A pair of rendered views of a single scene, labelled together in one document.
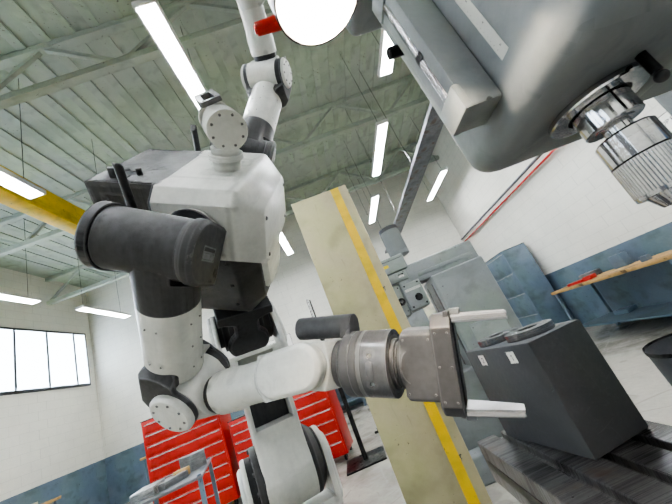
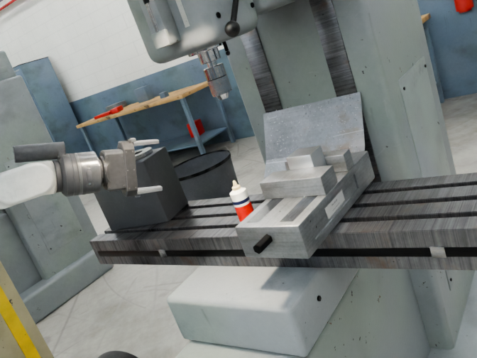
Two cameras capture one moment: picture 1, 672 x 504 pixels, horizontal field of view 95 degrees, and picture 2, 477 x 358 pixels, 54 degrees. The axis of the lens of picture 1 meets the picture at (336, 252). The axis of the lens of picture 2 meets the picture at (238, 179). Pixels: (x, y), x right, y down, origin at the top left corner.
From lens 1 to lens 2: 0.68 m
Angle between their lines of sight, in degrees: 57
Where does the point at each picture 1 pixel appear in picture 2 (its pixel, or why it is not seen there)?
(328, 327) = (47, 151)
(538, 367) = (146, 175)
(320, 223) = not seen: outside the picture
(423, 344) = (119, 158)
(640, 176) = (216, 87)
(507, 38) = (190, 21)
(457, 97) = (166, 37)
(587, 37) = (215, 41)
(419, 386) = (115, 182)
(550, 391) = not seen: hidden behind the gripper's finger
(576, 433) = (161, 209)
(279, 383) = (20, 192)
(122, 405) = not seen: outside the picture
